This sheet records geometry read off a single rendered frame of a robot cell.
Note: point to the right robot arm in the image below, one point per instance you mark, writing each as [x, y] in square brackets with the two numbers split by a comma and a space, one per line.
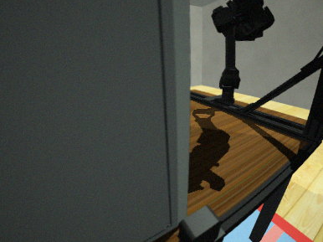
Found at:
[226, 24]

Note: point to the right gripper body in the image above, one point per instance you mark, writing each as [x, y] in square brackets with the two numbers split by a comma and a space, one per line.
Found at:
[262, 20]

